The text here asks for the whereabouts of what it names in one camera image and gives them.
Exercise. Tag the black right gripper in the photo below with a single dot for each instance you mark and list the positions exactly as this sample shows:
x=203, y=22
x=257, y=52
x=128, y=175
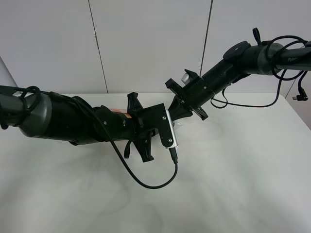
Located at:
x=187, y=100

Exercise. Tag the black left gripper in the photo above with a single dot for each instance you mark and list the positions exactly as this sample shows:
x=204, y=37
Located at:
x=146, y=122

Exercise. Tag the clear zip bag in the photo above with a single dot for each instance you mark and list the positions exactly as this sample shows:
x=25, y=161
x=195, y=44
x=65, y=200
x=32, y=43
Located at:
x=176, y=124

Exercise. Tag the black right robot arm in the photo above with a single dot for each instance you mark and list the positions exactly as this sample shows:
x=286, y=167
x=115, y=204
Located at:
x=237, y=63

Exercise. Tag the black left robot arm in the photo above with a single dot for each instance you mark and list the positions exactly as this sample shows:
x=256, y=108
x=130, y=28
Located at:
x=50, y=115

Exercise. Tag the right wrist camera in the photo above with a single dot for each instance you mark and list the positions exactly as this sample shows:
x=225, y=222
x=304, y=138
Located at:
x=188, y=76

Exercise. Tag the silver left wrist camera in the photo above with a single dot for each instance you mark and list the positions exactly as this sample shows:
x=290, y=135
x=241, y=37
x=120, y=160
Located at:
x=171, y=137

